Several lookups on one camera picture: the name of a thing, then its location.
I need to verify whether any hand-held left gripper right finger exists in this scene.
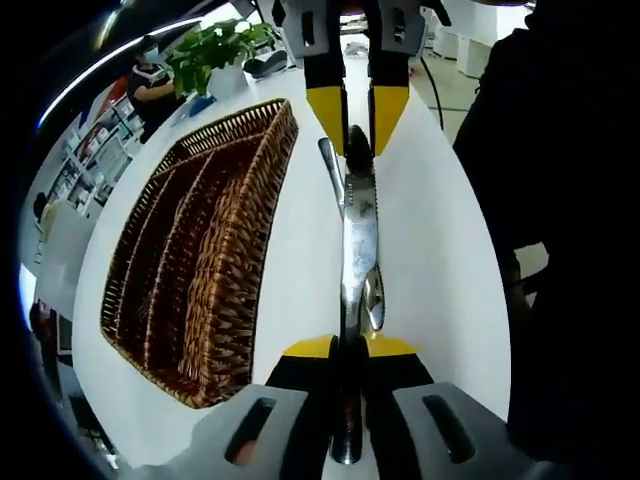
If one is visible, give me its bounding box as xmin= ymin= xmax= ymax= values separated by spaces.
xmin=360 ymin=330 xmax=571 ymax=480

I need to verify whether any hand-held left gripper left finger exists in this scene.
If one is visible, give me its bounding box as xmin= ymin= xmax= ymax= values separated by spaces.
xmin=132 ymin=333 xmax=346 ymax=480

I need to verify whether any silver spoon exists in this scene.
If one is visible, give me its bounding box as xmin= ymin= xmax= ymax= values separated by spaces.
xmin=317 ymin=137 xmax=388 ymax=333

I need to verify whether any silver knife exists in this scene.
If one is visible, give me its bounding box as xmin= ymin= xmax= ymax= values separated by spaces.
xmin=328 ymin=124 xmax=379 ymax=466

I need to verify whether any wicker utensil storage basket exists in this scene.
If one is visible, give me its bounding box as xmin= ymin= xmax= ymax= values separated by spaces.
xmin=99 ymin=98 xmax=300 ymax=410

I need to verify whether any white storage shelving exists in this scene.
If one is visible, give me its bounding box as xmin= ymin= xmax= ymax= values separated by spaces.
xmin=49 ymin=94 xmax=146 ymax=211

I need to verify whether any black curved object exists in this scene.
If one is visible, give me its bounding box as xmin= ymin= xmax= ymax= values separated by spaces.
xmin=243 ymin=52 xmax=289 ymax=79

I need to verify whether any white plant pot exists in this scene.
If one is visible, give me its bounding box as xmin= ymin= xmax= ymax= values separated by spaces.
xmin=207 ymin=64 xmax=249 ymax=99

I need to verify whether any green leafy plant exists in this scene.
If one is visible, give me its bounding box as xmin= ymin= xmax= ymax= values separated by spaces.
xmin=167 ymin=18 xmax=281 ymax=96

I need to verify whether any person in dark clothes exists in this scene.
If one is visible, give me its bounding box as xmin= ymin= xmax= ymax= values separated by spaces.
xmin=452 ymin=0 xmax=640 ymax=466

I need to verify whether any long curved ceiling light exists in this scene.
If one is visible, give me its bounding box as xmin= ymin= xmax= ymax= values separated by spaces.
xmin=37 ymin=17 xmax=206 ymax=126

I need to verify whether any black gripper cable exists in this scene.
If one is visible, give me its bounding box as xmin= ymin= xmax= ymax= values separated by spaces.
xmin=418 ymin=0 xmax=452 ymax=129

